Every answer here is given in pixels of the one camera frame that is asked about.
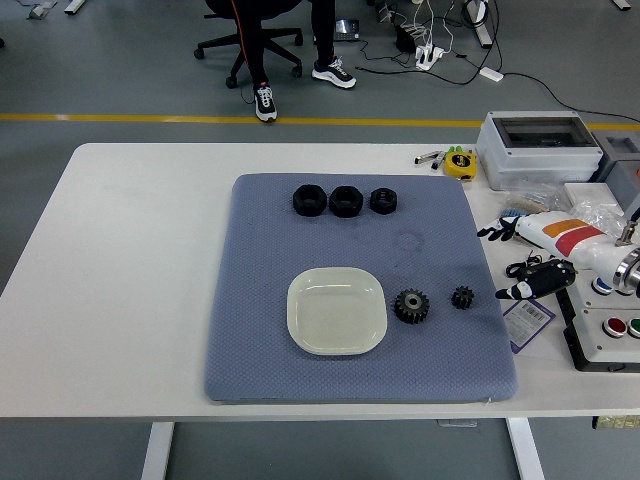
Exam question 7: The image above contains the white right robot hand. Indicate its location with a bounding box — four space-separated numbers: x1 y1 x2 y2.
477 211 624 301

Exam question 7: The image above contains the small black metal gear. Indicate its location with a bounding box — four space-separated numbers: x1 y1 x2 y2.
451 285 476 311

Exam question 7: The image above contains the large black metal gear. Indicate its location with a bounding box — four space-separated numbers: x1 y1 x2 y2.
394 288 432 326

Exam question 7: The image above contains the flat white box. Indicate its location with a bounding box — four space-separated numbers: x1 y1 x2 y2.
563 182 626 216

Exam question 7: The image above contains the control box with buttons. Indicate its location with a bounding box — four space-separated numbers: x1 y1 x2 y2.
555 259 640 374

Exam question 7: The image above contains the small black hex nut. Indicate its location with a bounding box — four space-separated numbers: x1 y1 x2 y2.
369 187 400 216

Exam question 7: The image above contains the large black hex nut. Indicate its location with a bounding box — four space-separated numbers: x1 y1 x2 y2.
292 183 329 219
328 184 365 219

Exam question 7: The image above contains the clear bag of resistors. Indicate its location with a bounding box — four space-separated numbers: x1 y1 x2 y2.
499 182 571 219

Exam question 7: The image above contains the purple barcode card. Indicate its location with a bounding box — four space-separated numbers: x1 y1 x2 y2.
502 298 556 356

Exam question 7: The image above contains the grey device housing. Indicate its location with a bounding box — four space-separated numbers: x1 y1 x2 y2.
597 134 640 224

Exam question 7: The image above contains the yellow tape measure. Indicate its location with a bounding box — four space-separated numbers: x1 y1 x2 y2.
444 152 479 182

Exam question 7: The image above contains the yellowish terminal strip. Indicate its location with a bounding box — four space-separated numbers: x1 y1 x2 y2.
592 414 640 431

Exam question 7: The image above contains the white table leg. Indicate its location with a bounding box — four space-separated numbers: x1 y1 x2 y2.
140 422 175 480
505 417 546 480

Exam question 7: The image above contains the white power strip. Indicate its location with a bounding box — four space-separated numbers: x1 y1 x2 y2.
414 44 446 71

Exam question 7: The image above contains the white square plate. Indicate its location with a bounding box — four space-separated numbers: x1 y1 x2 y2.
286 267 389 357

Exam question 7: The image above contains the black power brick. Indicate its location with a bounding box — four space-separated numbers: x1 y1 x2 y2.
394 23 419 51

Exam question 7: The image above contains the black desk phone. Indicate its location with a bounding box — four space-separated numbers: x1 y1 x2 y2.
333 18 361 42

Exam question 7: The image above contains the blue-grey textured mat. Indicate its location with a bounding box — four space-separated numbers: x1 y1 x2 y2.
203 172 520 405

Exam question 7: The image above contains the black office chair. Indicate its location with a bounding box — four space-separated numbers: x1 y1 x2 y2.
193 0 304 90

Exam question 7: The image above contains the person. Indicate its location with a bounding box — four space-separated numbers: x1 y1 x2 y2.
229 0 359 124

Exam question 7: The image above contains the grey electrical enclosure box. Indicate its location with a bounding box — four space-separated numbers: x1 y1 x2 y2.
474 110 605 191

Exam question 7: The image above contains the black floor cable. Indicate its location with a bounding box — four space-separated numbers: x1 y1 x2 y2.
502 71 640 125

